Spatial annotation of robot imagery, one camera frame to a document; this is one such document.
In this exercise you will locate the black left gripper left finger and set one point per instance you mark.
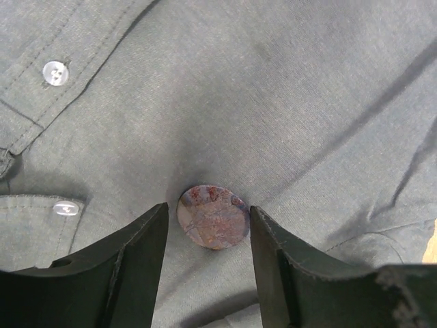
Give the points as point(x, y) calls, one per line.
point(111, 283)

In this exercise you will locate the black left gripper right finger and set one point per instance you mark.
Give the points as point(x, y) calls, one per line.
point(301, 286)

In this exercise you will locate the round red-blue brooch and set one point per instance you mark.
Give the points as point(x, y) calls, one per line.
point(213, 217)

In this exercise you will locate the grey button-up shirt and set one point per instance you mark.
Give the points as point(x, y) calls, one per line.
point(323, 113)

